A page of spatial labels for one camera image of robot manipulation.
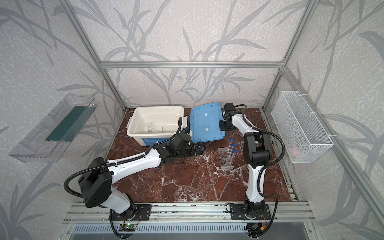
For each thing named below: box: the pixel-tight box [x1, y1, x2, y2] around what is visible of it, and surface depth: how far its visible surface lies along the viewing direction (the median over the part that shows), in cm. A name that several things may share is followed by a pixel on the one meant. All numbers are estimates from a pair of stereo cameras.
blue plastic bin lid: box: [190, 102, 226, 143], surface depth 110 cm
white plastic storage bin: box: [126, 106, 188, 147], surface depth 101 cm
